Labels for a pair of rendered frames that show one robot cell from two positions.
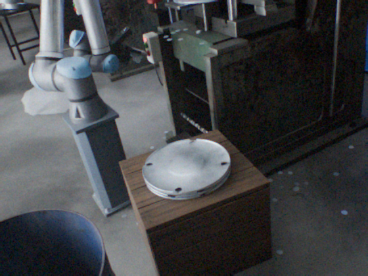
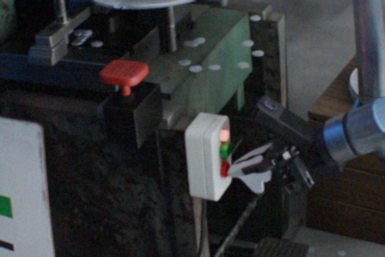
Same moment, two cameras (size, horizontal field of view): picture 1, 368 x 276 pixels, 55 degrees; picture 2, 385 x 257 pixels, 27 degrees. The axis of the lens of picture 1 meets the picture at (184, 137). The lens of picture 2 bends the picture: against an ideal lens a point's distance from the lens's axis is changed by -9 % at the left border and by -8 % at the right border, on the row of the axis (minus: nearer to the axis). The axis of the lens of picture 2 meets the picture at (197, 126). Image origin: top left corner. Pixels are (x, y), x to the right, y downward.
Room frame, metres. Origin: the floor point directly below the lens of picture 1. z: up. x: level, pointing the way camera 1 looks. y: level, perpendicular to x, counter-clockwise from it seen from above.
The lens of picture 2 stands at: (2.55, 1.01, 1.36)
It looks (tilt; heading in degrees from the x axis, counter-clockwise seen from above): 30 degrees down; 228
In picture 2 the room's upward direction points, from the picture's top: 5 degrees counter-clockwise
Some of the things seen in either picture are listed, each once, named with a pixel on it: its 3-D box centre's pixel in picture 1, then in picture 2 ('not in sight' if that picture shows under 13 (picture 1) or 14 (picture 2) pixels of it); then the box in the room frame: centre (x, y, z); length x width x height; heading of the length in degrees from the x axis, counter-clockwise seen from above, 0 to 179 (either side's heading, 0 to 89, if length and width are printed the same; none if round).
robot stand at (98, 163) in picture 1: (104, 159); not in sight; (1.31, 0.36, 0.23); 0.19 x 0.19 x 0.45; 28
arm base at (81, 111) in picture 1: (85, 104); not in sight; (1.31, 0.36, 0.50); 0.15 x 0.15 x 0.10
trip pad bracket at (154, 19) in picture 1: (161, 28); (137, 140); (1.80, 0.01, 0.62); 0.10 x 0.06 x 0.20; 23
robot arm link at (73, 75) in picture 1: (75, 76); not in sight; (1.31, 0.37, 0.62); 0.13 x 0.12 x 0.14; 60
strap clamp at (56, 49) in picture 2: not in sight; (60, 22); (1.76, -0.25, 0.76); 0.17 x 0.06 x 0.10; 23
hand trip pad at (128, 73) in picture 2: (156, 6); (125, 89); (1.82, 0.02, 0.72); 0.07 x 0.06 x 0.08; 113
